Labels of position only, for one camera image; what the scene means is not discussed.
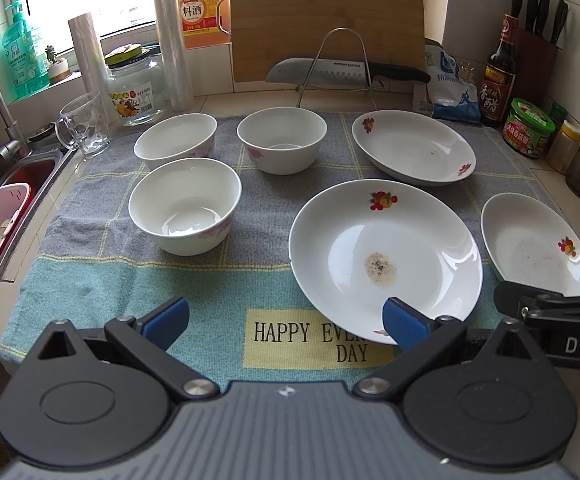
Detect small white fruit plate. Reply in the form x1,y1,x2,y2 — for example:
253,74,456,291
480,193,580,296

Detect large white fruit plate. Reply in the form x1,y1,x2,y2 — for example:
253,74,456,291
289,179,483,344

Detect oval white plate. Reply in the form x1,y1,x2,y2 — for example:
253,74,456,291
352,110,476,186

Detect white floral bowl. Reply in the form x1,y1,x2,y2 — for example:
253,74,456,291
237,106,328,176

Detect grey blue kitchen towel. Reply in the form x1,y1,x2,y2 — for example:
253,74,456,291
0,110,566,388

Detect yellow lid spice jar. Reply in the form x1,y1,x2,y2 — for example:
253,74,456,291
546,119,580,174

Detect green lid sauce jar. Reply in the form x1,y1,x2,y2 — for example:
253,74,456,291
502,98,555,159

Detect green lid small jar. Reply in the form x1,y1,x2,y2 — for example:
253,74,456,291
549,102,568,132

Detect dark vinegar bottle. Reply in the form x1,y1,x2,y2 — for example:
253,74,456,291
478,14,518,124

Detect white blue salt bag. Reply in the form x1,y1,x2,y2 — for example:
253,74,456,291
412,41,480,125

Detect clear glass mug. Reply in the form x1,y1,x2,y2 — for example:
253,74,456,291
55,92,111,158

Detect metal sink faucet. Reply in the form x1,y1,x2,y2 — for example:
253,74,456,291
0,91,31,160

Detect dark red knife block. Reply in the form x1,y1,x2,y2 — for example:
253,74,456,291
511,0,568,104

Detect metal binder clips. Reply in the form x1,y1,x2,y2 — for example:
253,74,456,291
458,61,475,84

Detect glass jar with label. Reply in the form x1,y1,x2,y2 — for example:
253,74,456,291
104,44,165,126

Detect small potted plant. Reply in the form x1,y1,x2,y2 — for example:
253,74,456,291
45,46,71,84

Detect short plastic wrap roll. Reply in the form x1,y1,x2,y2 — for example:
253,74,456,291
68,13,118,126

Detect green dish soap bottle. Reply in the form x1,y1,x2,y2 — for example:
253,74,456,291
2,0,49,99

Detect bamboo cutting board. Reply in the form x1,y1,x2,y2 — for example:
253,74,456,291
230,0,424,82

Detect orange cooking wine jug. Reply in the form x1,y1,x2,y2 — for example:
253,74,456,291
177,0,231,49

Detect metal wire stand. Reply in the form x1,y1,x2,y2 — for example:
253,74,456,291
296,26,379,110

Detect black handled kitchen knife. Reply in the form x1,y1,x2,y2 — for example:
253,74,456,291
265,58,431,87

